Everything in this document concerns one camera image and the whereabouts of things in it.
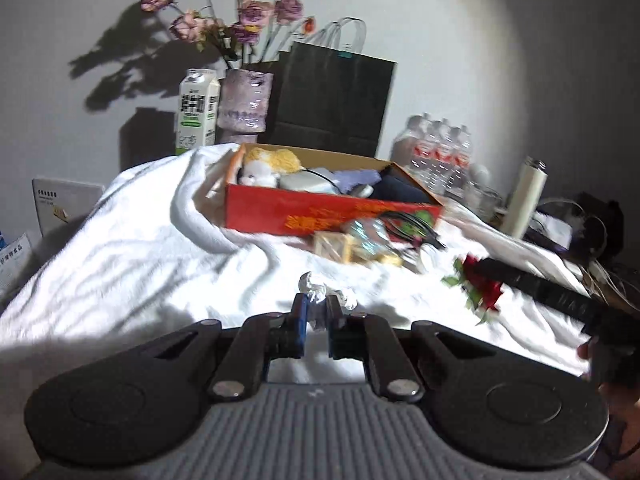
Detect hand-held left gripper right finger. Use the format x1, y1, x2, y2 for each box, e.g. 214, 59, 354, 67
325, 296, 488, 402

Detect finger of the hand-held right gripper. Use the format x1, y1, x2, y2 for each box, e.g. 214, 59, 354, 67
471, 257, 603, 328

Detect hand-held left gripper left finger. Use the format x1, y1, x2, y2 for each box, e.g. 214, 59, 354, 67
150, 292, 308, 402

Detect clear wrapper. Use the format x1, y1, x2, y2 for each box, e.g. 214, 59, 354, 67
297, 271, 359, 331

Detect red rose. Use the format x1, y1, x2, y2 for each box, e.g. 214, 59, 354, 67
441, 254, 505, 326

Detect red cardboard box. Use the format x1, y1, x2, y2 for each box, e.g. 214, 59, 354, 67
206, 142, 446, 239

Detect white plastic bottle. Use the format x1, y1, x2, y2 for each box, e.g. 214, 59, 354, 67
277, 170, 346, 195

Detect navy zip case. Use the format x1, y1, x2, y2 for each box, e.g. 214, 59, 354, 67
372, 172, 429, 206

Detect purple linen drawstring pouch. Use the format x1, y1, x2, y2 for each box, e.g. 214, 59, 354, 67
330, 169, 384, 196

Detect white yellow plush toy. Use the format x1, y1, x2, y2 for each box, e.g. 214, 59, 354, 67
237, 146, 304, 189

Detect person's right hand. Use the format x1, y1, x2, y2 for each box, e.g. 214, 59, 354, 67
576, 335, 600, 362

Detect small white box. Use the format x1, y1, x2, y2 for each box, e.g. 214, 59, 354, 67
532, 212, 574, 247

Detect small wooden cube box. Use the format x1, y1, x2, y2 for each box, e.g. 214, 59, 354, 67
313, 231, 354, 265

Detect white thermos bottle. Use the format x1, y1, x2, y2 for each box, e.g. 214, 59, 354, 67
500, 156, 549, 241

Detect clear plastic wrapped packet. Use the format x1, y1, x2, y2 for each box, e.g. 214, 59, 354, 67
345, 217, 396, 261

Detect clear glass container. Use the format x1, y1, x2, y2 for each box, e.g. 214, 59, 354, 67
462, 180, 504, 217

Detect clear water bottle red label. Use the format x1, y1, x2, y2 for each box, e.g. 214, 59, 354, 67
392, 115, 427, 176
454, 126, 474, 188
421, 119, 447, 188
439, 122, 462, 193

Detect white towel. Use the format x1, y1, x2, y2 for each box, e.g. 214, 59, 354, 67
0, 142, 608, 441

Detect purple glass vase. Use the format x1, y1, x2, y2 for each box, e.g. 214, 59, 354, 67
216, 69, 275, 146

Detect black paper bag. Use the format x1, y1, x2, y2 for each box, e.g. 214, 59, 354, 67
257, 17, 399, 160

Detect white milk carton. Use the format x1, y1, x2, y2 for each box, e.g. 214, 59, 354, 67
175, 68, 222, 157

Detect white flat box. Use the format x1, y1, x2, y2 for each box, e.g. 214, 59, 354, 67
31, 176, 107, 239

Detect white printed packet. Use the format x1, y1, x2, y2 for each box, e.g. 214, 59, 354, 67
0, 230, 34, 302

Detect dried pink flower bouquet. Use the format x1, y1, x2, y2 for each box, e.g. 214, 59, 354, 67
139, 0, 317, 72

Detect dark cables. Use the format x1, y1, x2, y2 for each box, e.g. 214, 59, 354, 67
572, 192, 626, 267

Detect black usb cable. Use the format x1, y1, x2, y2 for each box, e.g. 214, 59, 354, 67
382, 211, 447, 252
386, 220, 426, 249

